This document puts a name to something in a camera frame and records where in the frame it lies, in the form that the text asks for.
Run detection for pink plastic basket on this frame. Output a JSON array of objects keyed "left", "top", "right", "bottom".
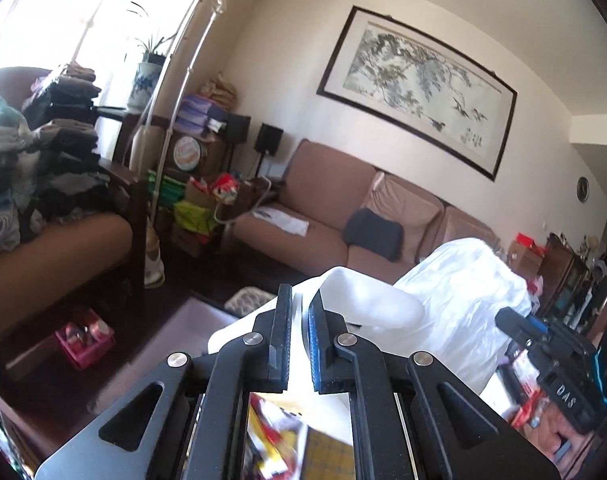
[{"left": 54, "top": 307, "right": 116, "bottom": 371}]

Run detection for yellow checkered cloth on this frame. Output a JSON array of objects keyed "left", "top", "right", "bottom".
[{"left": 303, "top": 425, "right": 357, "bottom": 480}]

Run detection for dark wooden side table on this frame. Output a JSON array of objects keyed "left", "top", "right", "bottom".
[{"left": 94, "top": 105, "right": 176, "bottom": 166}]

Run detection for red white snack bag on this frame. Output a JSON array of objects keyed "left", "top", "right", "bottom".
[{"left": 210, "top": 172, "right": 241, "bottom": 206}]

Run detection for white garment steamer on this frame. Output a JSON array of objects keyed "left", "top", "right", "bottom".
[{"left": 128, "top": 0, "right": 230, "bottom": 241}]

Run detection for dark grey cushion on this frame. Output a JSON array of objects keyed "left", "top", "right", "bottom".
[{"left": 344, "top": 208, "right": 404, "bottom": 262}]

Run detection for brown fabric sofa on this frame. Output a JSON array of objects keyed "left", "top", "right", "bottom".
[{"left": 232, "top": 139, "right": 504, "bottom": 281}]

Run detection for dark green folded stack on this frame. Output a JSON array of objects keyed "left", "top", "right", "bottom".
[{"left": 148, "top": 170, "right": 189, "bottom": 208}]

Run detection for brown wooden armchair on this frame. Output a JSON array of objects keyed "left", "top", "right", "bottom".
[{"left": 0, "top": 67, "right": 149, "bottom": 356}]

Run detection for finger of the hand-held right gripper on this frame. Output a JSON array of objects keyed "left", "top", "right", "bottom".
[{"left": 494, "top": 307, "right": 551, "bottom": 348}]

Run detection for dark wooden cabinet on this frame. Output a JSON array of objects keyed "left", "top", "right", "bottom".
[{"left": 536, "top": 232, "right": 591, "bottom": 316}]

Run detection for white papers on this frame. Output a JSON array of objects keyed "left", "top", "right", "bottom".
[{"left": 252, "top": 207, "right": 310, "bottom": 237}]

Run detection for brown cardboard box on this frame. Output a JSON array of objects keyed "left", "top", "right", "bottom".
[{"left": 163, "top": 132, "right": 229, "bottom": 173}]

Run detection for white plastic bag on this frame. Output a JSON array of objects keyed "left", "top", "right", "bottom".
[{"left": 207, "top": 266, "right": 427, "bottom": 428}]

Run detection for framed ink wash painting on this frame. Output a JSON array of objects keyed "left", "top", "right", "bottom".
[{"left": 317, "top": 5, "right": 518, "bottom": 182}]

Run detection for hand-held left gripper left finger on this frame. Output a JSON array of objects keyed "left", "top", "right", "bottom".
[{"left": 34, "top": 284, "right": 295, "bottom": 480}]

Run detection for beige patterned bag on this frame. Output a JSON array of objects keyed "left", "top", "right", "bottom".
[{"left": 142, "top": 220, "right": 166, "bottom": 288}]

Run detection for stack of purple boxes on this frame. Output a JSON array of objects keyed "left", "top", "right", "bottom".
[{"left": 176, "top": 94, "right": 229, "bottom": 137}]

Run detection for pile of folded clothes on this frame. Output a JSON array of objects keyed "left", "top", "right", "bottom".
[{"left": 0, "top": 62, "right": 115, "bottom": 261}]

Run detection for beige sofa pillow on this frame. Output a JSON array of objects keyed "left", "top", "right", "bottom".
[{"left": 366, "top": 171, "right": 445, "bottom": 246}]

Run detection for black speaker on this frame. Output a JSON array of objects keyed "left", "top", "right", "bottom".
[
  {"left": 254, "top": 123, "right": 284, "bottom": 157},
  {"left": 226, "top": 113, "right": 251, "bottom": 143}
]

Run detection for orchid in blue white pot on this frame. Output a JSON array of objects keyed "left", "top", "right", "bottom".
[{"left": 124, "top": 1, "right": 176, "bottom": 111}]

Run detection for white cable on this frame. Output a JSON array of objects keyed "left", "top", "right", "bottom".
[{"left": 213, "top": 175, "right": 284, "bottom": 226}]

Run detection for tan crumpled bag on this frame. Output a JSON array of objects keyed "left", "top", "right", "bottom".
[{"left": 199, "top": 76, "right": 238, "bottom": 106}]

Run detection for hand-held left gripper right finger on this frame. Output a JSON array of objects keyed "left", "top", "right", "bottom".
[{"left": 307, "top": 290, "right": 564, "bottom": 480}]

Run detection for round decorated tin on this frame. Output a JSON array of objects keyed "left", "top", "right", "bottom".
[{"left": 173, "top": 136, "right": 201, "bottom": 168}]

